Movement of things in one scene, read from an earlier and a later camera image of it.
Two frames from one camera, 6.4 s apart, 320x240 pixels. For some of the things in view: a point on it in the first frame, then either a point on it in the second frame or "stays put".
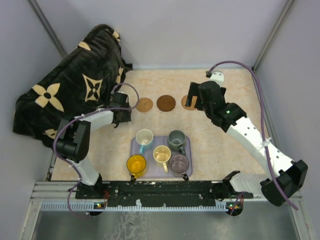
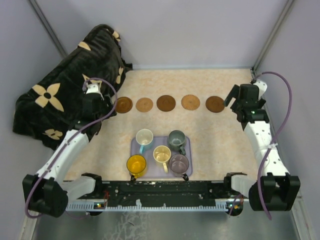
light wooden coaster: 144,105 stays put
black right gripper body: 204,105 → 236,105
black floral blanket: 83,83 stays put
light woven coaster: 192,104 stays put
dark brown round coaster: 166,103 stays put
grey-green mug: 176,139 stays put
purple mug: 179,165 stays put
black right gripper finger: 193,91 → 234,93
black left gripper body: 125,116 → 104,107
